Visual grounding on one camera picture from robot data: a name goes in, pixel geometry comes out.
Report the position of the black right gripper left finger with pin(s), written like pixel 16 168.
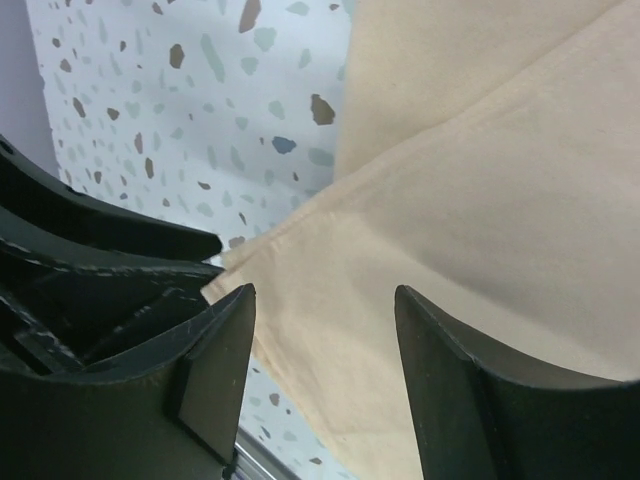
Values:
pixel 166 409

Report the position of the aluminium rail frame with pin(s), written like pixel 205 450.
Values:
pixel 253 461

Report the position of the beige cloth drape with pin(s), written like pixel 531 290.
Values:
pixel 489 158

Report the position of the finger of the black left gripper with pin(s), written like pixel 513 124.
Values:
pixel 62 312
pixel 46 202

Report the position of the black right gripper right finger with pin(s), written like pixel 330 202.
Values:
pixel 484 410

